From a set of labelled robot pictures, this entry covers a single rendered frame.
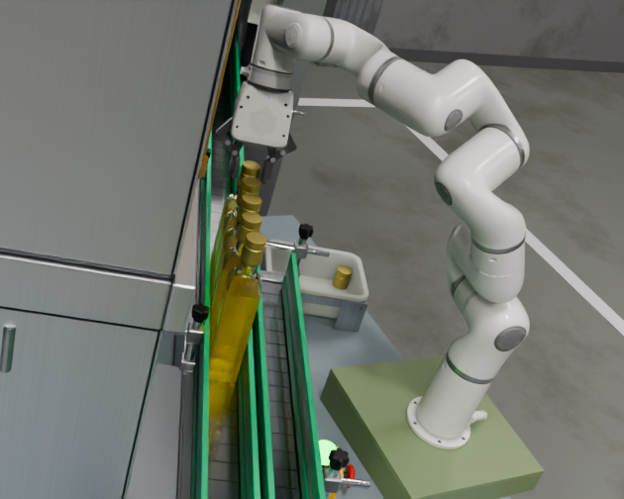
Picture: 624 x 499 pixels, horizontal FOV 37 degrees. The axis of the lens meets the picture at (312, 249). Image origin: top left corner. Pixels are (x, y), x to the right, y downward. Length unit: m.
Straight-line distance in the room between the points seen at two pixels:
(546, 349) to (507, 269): 2.17
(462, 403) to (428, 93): 0.58
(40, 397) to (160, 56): 0.41
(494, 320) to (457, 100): 0.38
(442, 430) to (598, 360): 2.06
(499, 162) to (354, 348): 0.69
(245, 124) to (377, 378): 0.56
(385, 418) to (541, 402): 1.69
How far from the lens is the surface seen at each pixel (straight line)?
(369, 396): 1.77
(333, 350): 1.96
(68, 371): 1.01
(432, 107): 1.40
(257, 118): 1.62
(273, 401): 1.60
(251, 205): 1.55
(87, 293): 0.93
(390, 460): 1.67
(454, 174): 1.39
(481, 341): 1.59
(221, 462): 1.48
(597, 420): 3.45
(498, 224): 1.42
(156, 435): 1.49
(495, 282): 1.51
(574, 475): 3.17
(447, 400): 1.69
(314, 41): 1.52
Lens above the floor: 1.94
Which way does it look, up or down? 32 degrees down
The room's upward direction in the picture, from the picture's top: 18 degrees clockwise
